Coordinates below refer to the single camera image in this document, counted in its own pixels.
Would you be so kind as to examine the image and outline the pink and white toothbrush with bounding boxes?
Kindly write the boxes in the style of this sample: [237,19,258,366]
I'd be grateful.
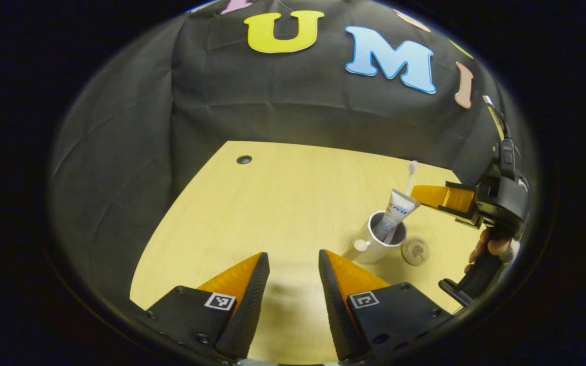
[385,161,419,245]

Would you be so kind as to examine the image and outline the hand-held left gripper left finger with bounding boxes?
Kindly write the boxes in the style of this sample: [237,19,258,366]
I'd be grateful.
[138,252,271,360]

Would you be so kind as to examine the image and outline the white toothpaste tube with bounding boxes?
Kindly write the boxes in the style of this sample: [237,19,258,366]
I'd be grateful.
[373,189,421,239]

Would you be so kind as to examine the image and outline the wooden desktop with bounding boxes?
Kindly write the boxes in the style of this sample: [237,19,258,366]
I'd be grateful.
[129,141,482,364]

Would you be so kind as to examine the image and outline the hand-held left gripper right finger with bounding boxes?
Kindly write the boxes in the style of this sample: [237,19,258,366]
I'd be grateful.
[318,249,454,361]

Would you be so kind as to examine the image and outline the round wooden coaster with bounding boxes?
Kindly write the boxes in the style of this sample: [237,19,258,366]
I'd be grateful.
[401,236,430,266]

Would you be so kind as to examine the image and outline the white cup with wooden handle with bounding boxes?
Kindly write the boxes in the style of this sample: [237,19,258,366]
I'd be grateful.
[343,210,408,265]

